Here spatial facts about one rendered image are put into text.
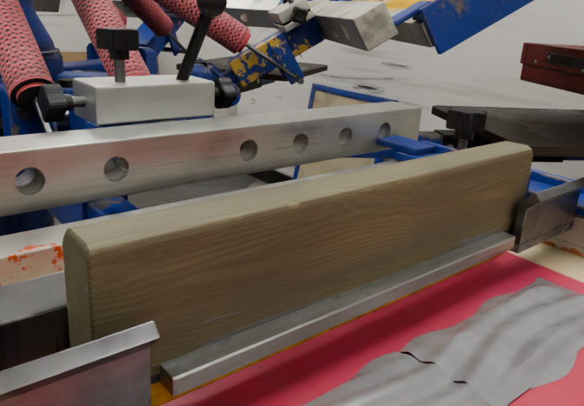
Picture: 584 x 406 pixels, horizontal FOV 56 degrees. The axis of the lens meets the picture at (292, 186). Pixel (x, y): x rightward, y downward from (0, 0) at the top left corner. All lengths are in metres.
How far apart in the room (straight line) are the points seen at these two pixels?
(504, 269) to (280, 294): 0.25
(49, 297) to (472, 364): 0.23
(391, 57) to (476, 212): 2.53
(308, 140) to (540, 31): 1.98
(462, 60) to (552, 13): 0.43
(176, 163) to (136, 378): 0.29
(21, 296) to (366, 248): 0.19
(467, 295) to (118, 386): 0.28
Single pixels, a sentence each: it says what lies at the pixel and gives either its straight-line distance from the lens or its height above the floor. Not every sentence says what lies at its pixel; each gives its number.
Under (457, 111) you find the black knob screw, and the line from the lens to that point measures 0.61.
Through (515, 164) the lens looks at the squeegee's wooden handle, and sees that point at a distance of 0.46.
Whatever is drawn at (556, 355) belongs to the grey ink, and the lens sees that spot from 0.39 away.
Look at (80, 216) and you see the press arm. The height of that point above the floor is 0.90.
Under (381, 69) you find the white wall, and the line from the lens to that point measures 2.97.
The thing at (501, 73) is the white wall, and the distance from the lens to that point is 2.58.
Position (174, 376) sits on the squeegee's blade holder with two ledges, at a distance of 0.26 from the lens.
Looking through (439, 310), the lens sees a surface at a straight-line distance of 0.42.
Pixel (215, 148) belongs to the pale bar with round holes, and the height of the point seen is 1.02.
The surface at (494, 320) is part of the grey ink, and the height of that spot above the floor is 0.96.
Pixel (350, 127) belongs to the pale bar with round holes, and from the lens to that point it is 0.64.
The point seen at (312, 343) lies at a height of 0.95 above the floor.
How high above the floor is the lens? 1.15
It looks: 18 degrees down
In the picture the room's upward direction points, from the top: 4 degrees clockwise
